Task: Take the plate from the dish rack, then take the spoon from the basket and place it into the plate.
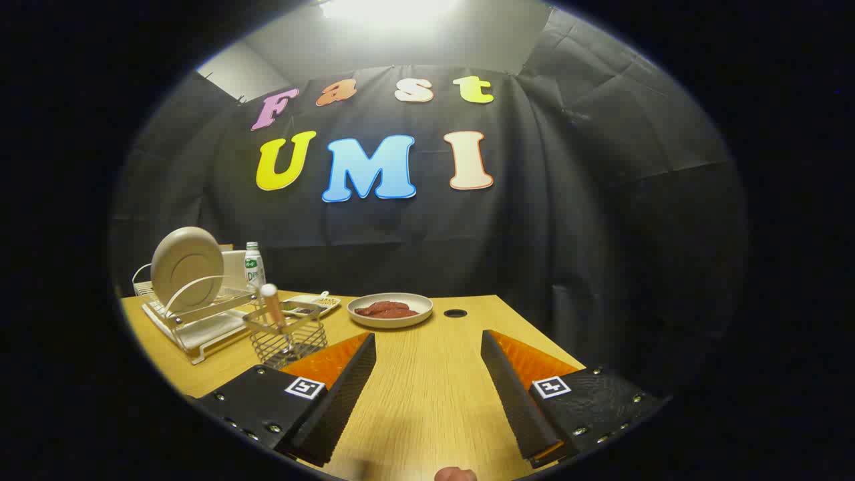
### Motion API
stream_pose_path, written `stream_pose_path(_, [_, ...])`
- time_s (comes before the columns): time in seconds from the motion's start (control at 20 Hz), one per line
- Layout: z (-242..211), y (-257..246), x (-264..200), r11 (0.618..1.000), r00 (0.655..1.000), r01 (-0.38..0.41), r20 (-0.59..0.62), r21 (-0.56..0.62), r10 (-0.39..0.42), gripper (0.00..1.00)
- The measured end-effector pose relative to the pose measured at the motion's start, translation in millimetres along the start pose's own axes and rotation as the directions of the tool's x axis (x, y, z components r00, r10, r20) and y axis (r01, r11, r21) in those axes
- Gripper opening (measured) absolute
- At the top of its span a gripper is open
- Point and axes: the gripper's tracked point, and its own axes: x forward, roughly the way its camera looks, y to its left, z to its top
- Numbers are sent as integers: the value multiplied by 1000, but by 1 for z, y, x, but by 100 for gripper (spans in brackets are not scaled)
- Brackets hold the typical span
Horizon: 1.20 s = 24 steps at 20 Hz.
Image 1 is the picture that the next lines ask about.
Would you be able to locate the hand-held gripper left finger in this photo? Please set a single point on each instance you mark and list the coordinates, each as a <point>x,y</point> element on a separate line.
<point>347,394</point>

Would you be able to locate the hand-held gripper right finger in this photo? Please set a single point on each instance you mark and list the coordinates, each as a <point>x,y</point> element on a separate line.
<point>511,394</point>

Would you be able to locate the beige round plate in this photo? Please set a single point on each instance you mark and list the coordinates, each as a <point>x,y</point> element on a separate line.
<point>184,267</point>

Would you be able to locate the white plate with meat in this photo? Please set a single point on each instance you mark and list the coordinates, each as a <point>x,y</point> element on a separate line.
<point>391,323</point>

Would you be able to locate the white divided bean tray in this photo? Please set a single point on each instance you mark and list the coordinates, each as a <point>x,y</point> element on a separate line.
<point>327,304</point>

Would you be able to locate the red meat piece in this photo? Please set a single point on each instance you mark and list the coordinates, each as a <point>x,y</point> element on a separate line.
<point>381,307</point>
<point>404,313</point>

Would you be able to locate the white drip tray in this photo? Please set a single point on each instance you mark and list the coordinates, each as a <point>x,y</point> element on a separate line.
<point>214,331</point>

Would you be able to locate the white green drink bottle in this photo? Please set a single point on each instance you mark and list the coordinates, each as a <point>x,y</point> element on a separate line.
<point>254,274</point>

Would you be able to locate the white toaster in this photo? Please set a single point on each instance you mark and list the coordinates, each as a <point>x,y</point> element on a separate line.
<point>234,270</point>

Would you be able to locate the black backdrop cloth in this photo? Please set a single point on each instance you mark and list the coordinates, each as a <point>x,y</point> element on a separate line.
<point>401,234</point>

